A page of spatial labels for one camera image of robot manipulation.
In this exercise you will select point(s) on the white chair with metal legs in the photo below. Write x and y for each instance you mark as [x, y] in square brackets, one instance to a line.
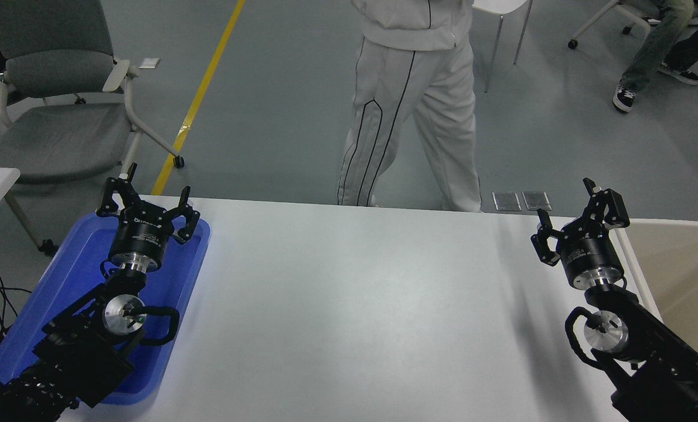
[501, 4]

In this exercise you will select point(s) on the large pale bin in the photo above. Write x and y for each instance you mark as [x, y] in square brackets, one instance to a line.
[677, 264]

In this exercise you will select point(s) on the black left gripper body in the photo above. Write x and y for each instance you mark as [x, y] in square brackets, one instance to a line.
[140, 234]

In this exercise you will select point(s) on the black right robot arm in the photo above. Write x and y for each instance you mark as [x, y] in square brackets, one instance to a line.
[647, 346]

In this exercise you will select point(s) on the silver floor outlet plate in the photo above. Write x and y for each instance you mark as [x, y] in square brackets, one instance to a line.
[507, 201]
[537, 200]

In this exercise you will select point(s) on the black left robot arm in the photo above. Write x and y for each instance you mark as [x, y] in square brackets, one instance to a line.
[79, 351]

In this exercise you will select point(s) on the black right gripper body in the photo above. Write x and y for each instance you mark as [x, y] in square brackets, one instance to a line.
[590, 252]

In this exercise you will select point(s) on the blue plastic tray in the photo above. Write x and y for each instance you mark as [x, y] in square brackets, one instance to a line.
[73, 275]

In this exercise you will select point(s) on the grey office chair with armrests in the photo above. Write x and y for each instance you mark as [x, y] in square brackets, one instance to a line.
[55, 138]

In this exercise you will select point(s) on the white-framed wheeled chair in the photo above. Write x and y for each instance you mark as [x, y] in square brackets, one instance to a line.
[595, 20]

